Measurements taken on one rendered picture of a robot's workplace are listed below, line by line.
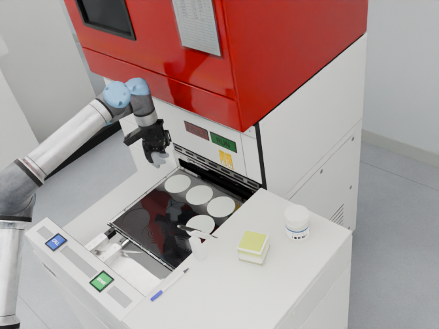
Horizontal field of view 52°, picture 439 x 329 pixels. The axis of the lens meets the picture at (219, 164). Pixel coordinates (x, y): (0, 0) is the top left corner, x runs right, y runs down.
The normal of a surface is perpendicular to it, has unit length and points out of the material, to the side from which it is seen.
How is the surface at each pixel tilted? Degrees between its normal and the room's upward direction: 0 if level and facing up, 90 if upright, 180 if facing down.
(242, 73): 90
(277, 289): 0
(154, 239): 0
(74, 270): 0
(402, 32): 90
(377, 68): 90
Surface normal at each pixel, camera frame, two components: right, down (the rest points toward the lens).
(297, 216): -0.15, -0.75
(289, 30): 0.73, 0.35
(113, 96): 0.32, -0.16
